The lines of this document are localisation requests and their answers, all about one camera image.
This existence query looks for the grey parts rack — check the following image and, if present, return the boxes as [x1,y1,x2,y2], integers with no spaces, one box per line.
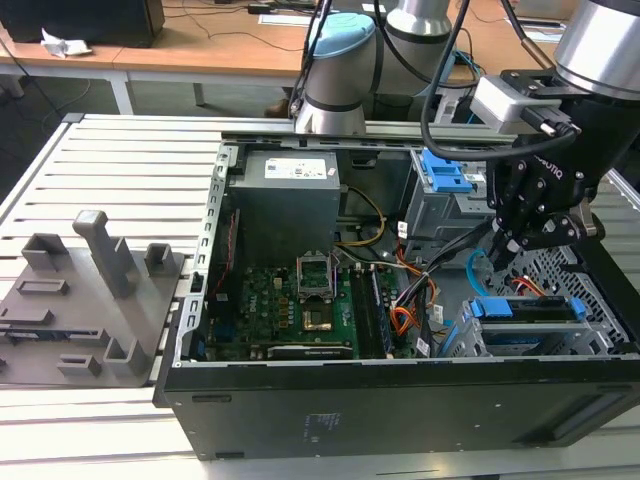
[0,209,187,389]

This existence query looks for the green motherboard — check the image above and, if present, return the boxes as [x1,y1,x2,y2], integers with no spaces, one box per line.
[207,262,431,361]

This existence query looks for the hard disk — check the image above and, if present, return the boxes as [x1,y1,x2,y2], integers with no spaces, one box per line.
[442,295,585,357]

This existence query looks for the black box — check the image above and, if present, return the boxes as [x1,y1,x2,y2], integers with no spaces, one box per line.
[0,0,166,50]

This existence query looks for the grey metal drive cage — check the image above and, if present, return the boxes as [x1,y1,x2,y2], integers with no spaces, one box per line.
[403,147,497,244]

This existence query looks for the grey power supply unit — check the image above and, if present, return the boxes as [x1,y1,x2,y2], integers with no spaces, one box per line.
[225,149,342,261]

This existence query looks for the multicoloured wire bundle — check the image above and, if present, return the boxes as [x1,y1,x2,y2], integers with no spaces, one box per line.
[393,244,440,312]

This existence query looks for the black cable bundle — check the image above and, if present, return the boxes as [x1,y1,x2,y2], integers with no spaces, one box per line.
[419,219,494,281]

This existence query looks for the black graphics card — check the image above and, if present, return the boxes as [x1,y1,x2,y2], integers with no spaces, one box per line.
[266,341,355,360]

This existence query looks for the yellow and black wires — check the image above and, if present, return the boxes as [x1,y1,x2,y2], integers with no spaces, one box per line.
[333,186,386,249]

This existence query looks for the blue disk wire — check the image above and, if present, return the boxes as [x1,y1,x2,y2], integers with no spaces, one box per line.
[466,247,495,302]

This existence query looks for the blue plastic drive latch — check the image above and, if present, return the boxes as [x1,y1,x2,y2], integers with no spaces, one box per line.
[421,148,474,194]

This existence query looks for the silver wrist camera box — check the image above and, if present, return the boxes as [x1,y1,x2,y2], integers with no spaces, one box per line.
[471,74,564,136]

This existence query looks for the RAM stick with blue label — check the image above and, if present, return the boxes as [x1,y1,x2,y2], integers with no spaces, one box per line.
[370,267,395,358]

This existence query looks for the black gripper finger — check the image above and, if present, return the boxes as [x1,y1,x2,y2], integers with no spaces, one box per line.
[487,159,534,274]
[507,209,607,257]

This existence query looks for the red disk wire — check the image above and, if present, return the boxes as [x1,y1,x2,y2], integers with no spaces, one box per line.
[513,274,550,300]

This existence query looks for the black camera cable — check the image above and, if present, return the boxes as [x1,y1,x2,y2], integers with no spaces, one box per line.
[419,0,584,162]

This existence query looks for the black open PC case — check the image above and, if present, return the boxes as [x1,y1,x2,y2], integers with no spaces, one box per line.
[152,130,640,461]

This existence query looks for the crumpled white paper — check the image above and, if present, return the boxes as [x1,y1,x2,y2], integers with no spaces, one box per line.
[40,27,95,60]

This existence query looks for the wooden desk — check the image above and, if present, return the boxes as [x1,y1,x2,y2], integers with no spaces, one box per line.
[0,0,571,116]

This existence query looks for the blue cables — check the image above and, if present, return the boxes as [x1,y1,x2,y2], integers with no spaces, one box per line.
[453,49,489,126]

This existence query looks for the white paper sheet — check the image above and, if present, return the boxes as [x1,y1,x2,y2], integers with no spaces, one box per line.
[258,13,310,27]

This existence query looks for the grey metal disk bay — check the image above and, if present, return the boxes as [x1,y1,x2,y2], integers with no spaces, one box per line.
[447,295,629,357]

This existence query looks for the CPU socket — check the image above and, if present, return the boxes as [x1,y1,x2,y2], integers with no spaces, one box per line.
[299,299,336,334]

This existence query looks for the metal socket cover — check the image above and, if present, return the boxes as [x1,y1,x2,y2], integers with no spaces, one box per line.
[296,253,335,301]

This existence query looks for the orange wire bundle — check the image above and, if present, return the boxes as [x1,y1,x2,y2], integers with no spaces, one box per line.
[388,304,426,344]

